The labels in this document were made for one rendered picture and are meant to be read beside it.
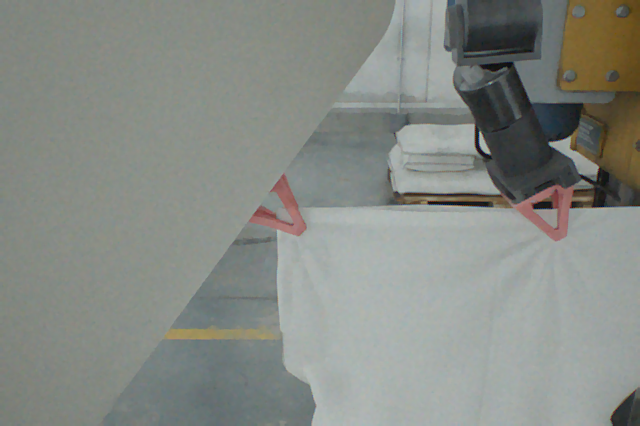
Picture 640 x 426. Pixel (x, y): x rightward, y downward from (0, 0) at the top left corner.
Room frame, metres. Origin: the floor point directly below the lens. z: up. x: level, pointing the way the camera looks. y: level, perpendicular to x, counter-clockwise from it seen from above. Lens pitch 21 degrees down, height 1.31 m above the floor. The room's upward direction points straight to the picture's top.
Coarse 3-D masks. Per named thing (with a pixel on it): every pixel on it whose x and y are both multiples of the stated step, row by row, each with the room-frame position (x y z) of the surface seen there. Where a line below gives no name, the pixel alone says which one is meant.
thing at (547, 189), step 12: (492, 180) 0.64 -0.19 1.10; (504, 192) 0.61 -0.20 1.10; (540, 192) 0.59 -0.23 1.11; (552, 192) 0.59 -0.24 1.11; (564, 192) 0.59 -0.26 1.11; (516, 204) 0.59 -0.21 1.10; (528, 204) 0.59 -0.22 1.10; (564, 204) 0.60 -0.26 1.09; (528, 216) 0.59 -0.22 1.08; (564, 216) 0.60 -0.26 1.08; (540, 228) 0.60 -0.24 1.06; (552, 228) 0.60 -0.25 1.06; (564, 228) 0.61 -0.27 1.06
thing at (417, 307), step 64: (320, 256) 0.62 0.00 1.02; (384, 256) 0.61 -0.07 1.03; (448, 256) 0.60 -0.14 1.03; (512, 256) 0.61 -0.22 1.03; (576, 256) 0.61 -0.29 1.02; (320, 320) 0.62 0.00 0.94; (384, 320) 0.61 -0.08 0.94; (448, 320) 0.60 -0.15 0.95; (512, 320) 0.61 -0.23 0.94; (576, 320) 0.61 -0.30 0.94; (320, 384) 0.60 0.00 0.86; (384, 384) 0.60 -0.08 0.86; (448, 384) 0.59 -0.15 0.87; (512, 384) 0.60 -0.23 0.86; (576, 384) 0.60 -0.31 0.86
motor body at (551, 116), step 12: (540, 108) 0.87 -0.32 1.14; (552, 108) 0.87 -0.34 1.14; (564, 108) 0.88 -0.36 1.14; (576, 108) 0.89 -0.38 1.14; (540, 120) 0.87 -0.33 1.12; (552, 120) 0.87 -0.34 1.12; (564, 120) 0.88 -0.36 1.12; (576, 120) 0.90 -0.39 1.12; (552, 132) 0.87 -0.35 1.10; (564, 132) 0.88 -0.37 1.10
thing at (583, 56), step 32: (544, 0) 0.84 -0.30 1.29; (576, 0) 0.83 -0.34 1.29; (608, 0) 0.83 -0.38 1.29; (544, 32) 0.84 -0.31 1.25; (576, 32) 0.83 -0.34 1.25; (608, 32) 0.83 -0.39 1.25; (544, 64) 0.84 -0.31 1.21; (576, 64) 0.83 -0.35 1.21; (608, 64) 0.83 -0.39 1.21; (544, 96) 0.84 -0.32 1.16; (576, 96) 0.84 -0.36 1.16; (608, 96) 0.84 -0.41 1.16
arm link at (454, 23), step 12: (540, 0) 0.60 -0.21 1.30; (456, 12) 0.60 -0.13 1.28; (540, 12) 0.59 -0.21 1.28; (456, 24) 0.59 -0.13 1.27; (540, 24) 0.59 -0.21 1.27; (456, 36) 0.59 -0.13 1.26; (540, 36) 0.59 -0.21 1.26; (456, 48) 0.60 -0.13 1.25; (528, 48) 0.61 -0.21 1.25; (540, 48) 0.59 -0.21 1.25; (456, 60) 0.60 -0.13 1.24; (468, 60) 0.59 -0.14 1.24; (480, 60) 0.59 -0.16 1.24; (492, 60) 0.59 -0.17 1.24; (504, 60) 0.59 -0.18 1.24; (516, 60) 0.59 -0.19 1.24; (456, 72) 0.69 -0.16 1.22; (456, 84) 0.68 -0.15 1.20
